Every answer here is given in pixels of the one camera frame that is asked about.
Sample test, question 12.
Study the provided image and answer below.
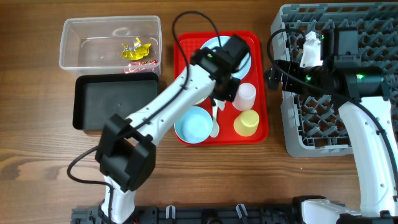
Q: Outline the light blue plate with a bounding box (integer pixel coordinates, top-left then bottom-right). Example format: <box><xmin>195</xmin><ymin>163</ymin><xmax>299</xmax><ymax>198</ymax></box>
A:
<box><xmin>200</xmin><ymin>35</ymin><xmax>251</xmax><ymax>80</ymax></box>

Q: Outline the white plastic spoon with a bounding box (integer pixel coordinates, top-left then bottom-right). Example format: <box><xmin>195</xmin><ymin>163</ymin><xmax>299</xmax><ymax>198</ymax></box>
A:
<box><xmin>210</xmin><ymin>105</ymin><xmax>220</xmax><ymax>138</ymax></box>

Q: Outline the pale green bowl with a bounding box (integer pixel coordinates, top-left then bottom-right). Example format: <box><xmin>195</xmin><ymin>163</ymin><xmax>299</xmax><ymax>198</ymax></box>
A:
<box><xmin>194</xmin><ymin>98</ymin><xmax>206</xmax><ymax>106</ymax></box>

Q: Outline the white tissue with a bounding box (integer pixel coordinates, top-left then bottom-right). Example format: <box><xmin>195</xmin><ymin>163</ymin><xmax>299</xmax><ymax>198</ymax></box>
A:
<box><xmin>216</xmin><ymin>100</ymin><xmax>226</xmax><ymax>111</ymax></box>

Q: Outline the yellow plastic cup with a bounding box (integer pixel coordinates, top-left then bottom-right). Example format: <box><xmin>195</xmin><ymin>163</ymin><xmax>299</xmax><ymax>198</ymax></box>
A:
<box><xmin>233</xmin><ymin>110</ymin><xmax>260</xmax><ymax>137</ymax></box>

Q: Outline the black plastic bin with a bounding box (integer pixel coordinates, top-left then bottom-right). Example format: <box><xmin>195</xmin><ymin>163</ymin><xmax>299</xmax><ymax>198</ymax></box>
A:
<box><xmin>72</xmin><ymin>72</ymin><xmax>159</xmax><ymax>131</ymax></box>

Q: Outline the red plastic tray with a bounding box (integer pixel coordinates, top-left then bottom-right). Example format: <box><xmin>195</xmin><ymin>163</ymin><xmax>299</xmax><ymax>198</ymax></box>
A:
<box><xmin>174</xmin><ymin>30</ymin><xmax>269</xmax><ymax>146</ymax></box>

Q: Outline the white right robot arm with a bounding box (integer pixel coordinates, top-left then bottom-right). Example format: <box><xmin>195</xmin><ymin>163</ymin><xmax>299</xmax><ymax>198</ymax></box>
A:
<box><xmin>265</xmin><ymin>27</ymin><xmax>397</xmax><ymax>223</ymax></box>

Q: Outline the clear plastic bin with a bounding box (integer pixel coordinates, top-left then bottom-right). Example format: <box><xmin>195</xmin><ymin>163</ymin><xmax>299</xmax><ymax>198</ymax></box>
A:
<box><xmin>59</xmin><ymin>16</ymin><xmax>162</xmax><ymax>76</ymax></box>

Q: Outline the light blue bowl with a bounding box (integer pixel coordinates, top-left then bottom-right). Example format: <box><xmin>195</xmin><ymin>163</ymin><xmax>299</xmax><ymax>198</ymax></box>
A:
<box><xmin>174</xmin><ymin>106</ymin><xmax>213</xmax><ymax>144</ymax></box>

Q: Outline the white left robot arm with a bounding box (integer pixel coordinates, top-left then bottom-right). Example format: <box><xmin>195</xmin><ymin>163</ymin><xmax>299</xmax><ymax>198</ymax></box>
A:
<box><xmin>95</xmin><ymin>35</ymin><xmax>250</xmax><ymax>223</ymax></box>

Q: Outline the grey dishwasher rack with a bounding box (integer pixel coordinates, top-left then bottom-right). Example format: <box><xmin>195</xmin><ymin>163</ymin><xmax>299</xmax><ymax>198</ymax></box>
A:
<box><xmin>271</xmin><ymin>2</ymin><xmax>397</xmax><ymax>157</ymax></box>

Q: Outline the yellow snack wrapper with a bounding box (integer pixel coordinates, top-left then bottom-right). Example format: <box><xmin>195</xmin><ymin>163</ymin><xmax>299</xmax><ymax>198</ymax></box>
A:
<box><xmin>121</xmin><ymin>37</ymin><xmax>152</xmax><ymax>60</ymax></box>

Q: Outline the red snack wrapper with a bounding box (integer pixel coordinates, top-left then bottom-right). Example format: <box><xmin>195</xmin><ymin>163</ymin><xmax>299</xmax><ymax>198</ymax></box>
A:
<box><xmin>121</xmin><ymin>59</ymin><xmax>160</xmax><ymax>75</ymax></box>

